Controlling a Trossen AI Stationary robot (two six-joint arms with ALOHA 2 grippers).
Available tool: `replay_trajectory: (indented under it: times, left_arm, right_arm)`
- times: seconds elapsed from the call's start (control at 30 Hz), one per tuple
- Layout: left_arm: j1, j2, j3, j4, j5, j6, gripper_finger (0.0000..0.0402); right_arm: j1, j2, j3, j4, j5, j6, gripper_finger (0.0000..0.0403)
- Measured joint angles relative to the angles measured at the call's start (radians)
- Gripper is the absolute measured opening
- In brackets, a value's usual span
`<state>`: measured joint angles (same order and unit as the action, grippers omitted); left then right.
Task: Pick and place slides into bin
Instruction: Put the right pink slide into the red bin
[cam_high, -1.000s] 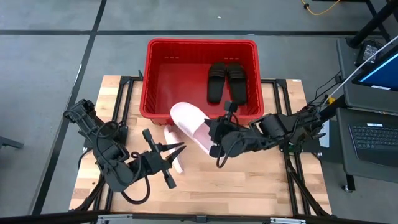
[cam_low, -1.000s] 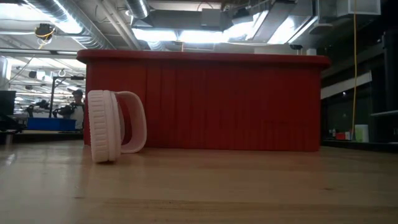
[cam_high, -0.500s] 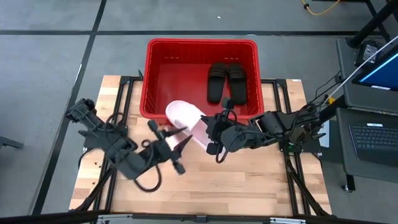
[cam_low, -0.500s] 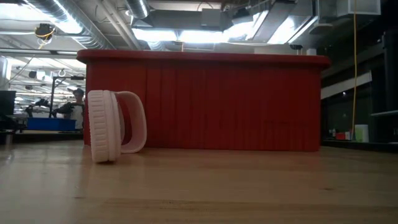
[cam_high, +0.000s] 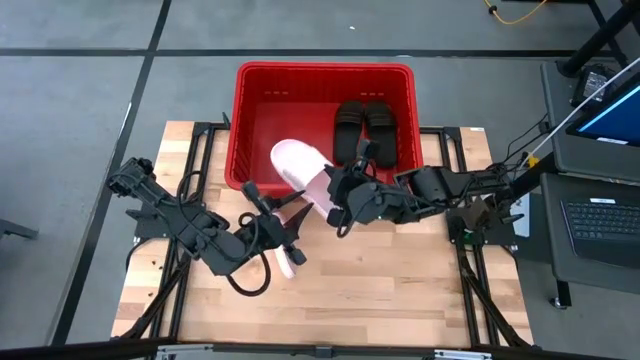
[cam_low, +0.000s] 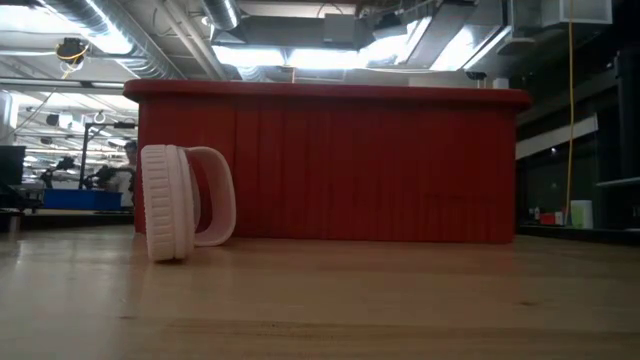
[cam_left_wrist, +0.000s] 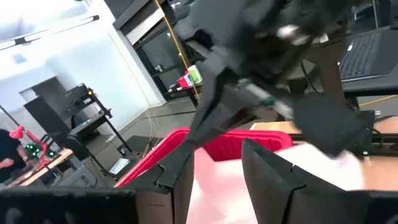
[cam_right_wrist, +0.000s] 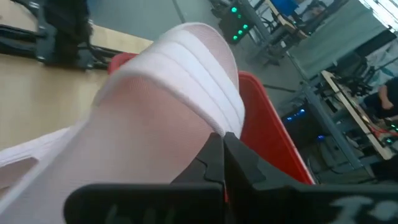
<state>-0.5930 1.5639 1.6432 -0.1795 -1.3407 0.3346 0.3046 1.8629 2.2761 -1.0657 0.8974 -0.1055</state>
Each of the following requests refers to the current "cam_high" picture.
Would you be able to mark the black slide sandal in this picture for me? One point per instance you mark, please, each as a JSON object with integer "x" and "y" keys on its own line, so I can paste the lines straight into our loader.
{"x": 385, "y": 145}
{"x": 348, "y": 145}

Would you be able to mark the blue-lit computer screen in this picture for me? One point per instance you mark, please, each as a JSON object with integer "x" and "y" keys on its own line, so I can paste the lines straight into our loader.
{"x": 620, "y": 120}

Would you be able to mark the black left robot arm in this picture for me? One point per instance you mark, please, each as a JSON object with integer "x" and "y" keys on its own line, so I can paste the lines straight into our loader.
{"x": 190, "y": 225}

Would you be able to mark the red plastic bin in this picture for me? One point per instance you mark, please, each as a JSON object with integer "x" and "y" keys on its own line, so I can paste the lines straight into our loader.
{"x": 295, "y": 110}

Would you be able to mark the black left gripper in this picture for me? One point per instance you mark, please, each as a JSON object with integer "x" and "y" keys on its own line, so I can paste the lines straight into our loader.
{"x": 265, "y": 230}

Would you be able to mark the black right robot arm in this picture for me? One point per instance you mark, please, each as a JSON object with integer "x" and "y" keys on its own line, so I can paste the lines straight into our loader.
{"x": 450, "y": 182}

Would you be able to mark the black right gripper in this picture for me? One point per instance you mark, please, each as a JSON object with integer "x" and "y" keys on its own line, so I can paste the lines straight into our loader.
{"x": 370, "y": 205}

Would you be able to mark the black tripod stand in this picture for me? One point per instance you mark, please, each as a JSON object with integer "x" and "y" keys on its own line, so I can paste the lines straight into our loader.
{"x": 595, "y": 42}

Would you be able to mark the gray laptop shelf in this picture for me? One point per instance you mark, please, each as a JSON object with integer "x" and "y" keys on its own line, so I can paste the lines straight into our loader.
{"x": 550, "y": 250}

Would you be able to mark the black power adapter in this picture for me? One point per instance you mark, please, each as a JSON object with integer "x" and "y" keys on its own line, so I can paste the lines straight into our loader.
{"x": 592, "y": 82}

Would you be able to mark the black laptop keyboard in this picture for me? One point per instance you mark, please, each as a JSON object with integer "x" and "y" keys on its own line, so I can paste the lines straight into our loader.
{"x": 600, "y": 220}

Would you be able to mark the white label plate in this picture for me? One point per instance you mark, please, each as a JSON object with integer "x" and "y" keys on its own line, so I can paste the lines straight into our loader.
{"x": 522, "y": 220}

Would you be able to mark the black cart caster leg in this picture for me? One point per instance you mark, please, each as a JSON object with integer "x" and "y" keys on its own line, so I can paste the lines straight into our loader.
{"x": 562, "y": 295}

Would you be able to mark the pink slide sandal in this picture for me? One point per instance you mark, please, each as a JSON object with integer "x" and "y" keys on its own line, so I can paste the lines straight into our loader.
{"x": 287, "y": 267}
{"x": 300, "y": 162}

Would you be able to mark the gray furniture leg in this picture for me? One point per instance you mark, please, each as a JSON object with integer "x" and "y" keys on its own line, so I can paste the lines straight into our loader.
{"x": 15, "y": 230}

